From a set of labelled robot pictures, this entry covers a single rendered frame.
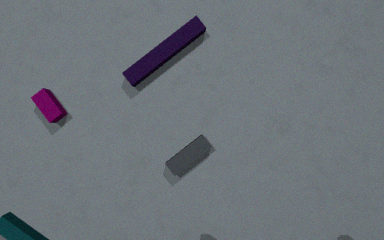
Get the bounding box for grey rod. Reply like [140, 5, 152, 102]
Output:
[165, 134, 212, 176]

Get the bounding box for dark purple rectangular bar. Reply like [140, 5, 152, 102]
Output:
[122, 15, 206, 87]

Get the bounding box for magenta block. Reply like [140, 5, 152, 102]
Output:
[31, 88, 68, 123]

